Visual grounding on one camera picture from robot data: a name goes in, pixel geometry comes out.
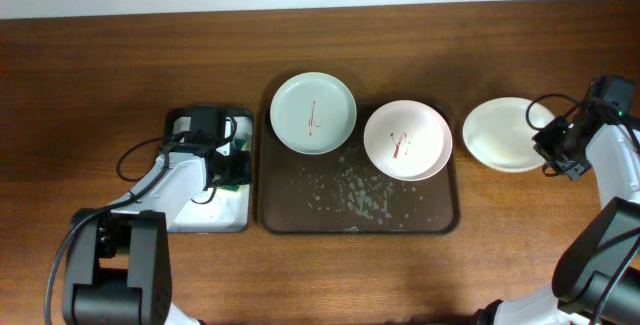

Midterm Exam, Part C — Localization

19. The black small tray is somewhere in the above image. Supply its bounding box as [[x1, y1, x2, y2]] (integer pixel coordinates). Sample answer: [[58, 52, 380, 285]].
[[163, 105, 254, 233]]

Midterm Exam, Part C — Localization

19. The pink plate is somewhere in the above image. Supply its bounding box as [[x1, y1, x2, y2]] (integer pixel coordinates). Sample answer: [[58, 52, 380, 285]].
[[363, 100, 453, 181]]

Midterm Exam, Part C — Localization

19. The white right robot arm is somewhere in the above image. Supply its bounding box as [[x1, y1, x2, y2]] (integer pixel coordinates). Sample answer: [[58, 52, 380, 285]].
[[471, 75, 639, 325]]

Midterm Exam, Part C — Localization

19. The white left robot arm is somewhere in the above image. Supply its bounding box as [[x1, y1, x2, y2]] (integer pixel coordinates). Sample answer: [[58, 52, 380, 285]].
[[54, 105, 254, 324]]

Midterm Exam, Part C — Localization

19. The green yellow sponge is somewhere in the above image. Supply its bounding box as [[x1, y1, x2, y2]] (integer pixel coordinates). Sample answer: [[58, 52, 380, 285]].
[[219, 139, 252, 187]]

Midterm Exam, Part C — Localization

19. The grey-green plate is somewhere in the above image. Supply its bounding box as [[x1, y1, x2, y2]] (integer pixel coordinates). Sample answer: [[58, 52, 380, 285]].
[[269, 72, 357, 155]]

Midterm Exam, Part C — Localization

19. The brown large tray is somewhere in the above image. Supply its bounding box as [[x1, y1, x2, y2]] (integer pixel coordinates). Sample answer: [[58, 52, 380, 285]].
[[256, 101, 461, 235]]

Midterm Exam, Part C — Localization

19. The white cloth in tray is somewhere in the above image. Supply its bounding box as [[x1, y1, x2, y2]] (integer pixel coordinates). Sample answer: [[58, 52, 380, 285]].
[[169, 115, 254, 233]]

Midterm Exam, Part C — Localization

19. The cream white plate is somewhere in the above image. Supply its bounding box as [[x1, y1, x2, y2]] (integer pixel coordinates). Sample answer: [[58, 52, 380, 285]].
[[462, 97, 554, 173]]

